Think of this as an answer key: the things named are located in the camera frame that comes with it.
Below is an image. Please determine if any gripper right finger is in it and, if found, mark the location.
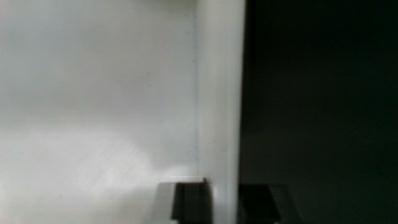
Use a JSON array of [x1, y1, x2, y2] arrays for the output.
[[238, 184, 281, 224]]

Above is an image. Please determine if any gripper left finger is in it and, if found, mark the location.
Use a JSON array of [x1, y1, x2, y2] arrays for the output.
[[170, 180, 213, 224]]

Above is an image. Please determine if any white square table top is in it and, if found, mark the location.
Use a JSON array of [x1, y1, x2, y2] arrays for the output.
[[0, 0, 245, 224]]

